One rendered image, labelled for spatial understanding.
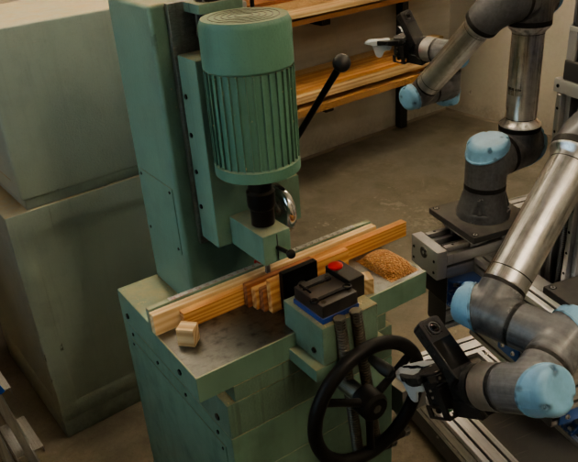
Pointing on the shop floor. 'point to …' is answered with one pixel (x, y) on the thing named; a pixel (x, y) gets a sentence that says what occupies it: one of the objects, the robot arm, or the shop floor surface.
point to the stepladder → (16, 439)
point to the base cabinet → (216, 443)
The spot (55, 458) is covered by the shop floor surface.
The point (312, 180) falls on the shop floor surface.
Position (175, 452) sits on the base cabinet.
